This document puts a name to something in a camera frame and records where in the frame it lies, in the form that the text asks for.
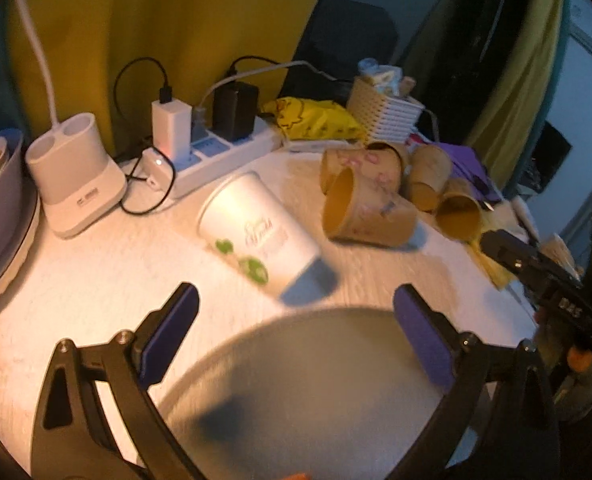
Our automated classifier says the white paper cup green print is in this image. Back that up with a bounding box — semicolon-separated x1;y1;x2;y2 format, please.
196;171;321;297

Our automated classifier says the rightmost brown paper cup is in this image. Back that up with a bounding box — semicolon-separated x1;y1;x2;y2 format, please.
435;178;482;242

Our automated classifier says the brown paper cup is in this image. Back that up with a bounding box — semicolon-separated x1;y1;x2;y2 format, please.
322;168;418;248
435;178;482;242
320;148;403;194

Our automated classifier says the brown cup with drawing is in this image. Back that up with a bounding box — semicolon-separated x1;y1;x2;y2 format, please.
407;144;452;212

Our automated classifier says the rear brown paper cup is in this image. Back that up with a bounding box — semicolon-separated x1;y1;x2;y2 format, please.
320;148;403;194

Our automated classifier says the front brown paper cup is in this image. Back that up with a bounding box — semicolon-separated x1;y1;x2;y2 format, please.
322;168;418;248

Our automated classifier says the brown cup behind pair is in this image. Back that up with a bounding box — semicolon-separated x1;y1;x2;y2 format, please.
366;141;411;172

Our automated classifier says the right hand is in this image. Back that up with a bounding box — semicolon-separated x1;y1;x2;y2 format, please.
534;307;592;375

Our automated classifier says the yellow tissue pack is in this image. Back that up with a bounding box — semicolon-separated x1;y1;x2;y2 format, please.
467;199;540;291

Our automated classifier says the black monitor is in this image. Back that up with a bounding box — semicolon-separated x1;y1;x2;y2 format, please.
517;122;572;197

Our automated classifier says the purple cloth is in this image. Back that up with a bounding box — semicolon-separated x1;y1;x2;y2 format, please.
437;143;502;205

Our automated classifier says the white plate under bowl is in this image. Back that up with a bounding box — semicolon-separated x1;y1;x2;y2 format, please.
0;184;41;296

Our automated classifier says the round grey mat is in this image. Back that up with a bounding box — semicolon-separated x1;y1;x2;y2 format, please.
159;308;441;479

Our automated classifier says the white woven basket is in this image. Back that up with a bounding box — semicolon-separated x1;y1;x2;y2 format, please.
347;78;425;143

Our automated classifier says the right yellow curtain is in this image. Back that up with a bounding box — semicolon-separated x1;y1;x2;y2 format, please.
466;0;570;190

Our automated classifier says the yellow curtain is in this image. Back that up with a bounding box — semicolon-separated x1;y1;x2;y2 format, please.
466;0;570;190
8;0;317;154

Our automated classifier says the white desk lamp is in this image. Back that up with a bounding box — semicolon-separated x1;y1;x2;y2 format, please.
14;0;127;238

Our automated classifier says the yellow snack bag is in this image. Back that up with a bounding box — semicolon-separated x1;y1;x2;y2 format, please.
260;96;366;141

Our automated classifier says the white power strip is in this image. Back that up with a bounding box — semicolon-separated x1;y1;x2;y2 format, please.
140;117;282;200

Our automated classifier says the white usb charger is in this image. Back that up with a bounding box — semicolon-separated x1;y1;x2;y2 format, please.
151;99;192;169

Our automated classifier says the black power adapter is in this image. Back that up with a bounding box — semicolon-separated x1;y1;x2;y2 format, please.
212;80;259;143

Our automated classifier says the grey charging cable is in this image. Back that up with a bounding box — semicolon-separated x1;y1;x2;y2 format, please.
191;60;347;131

